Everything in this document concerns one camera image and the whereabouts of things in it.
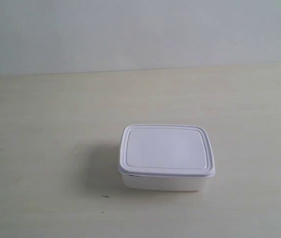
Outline white lidded plastic container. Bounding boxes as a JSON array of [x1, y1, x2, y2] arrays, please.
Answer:
[[118, 124, 216, 191]]

